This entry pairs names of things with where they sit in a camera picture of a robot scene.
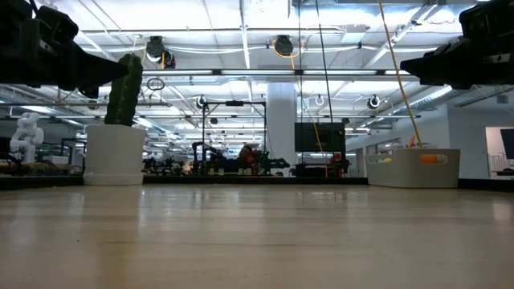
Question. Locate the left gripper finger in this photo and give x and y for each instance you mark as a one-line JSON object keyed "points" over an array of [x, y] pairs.
{"points": [[92, 78], [90, 60]]}

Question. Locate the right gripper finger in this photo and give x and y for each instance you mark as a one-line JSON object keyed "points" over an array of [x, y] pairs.
{"points": [[435, 59], [435, 76]]}

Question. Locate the orange measuring cup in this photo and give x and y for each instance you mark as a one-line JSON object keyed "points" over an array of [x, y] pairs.
{"points": [[429, 159]]}

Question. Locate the grey plastic basket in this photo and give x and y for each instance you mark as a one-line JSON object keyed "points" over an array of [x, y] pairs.
{"points": [[413, 174]]}

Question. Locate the green cactus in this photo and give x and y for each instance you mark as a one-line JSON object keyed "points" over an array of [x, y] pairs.
{"points": [[124, 104]]}

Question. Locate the white hexagonal plant pot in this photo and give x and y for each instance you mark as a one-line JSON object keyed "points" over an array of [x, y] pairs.
{"points": [[114, 156]]}

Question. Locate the white building column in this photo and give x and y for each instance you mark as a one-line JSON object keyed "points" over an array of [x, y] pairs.
{"points": [[281, 120]]}

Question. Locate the long ceiling light bar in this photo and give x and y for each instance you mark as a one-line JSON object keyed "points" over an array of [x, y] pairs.
{"points": [[257, 72]]}

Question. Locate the background robot workstation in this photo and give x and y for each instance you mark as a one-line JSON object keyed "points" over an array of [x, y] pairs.
{"points": [[249, 156]]}

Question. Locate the dark wall monitor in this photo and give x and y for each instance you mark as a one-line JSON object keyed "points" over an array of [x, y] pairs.
{"points": [[508, 144]]}

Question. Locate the black gantry frame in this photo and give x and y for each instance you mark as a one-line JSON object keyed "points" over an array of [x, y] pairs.
{"points": [[235, 103]]}

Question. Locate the black aluminium table frame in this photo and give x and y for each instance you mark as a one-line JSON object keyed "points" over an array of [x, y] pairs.
{"points": [[321, 181]]}

